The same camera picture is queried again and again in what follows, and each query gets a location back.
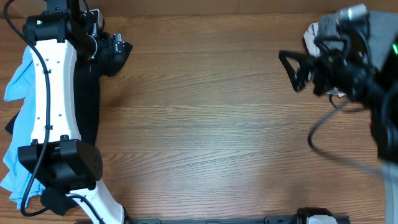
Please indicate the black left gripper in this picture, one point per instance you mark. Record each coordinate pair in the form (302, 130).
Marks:
(107, 56)

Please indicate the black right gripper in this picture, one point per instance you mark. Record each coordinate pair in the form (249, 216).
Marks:
(326, 64)

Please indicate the grey shorts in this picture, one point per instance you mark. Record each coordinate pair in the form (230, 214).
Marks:
(383, 30)

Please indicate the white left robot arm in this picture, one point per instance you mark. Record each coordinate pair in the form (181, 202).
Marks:
(64, 20)

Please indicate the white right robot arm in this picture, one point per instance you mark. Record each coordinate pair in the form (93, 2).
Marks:
(354, 22)

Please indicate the black t-shirt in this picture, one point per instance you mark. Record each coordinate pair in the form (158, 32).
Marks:
(75, 164)

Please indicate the folded beige shorts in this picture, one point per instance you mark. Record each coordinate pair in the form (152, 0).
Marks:
(309, 37)

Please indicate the light blue t-shirt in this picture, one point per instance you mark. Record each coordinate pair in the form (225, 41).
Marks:
(24, 84)

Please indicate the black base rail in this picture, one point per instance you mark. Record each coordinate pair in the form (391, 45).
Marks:
(306, 215)

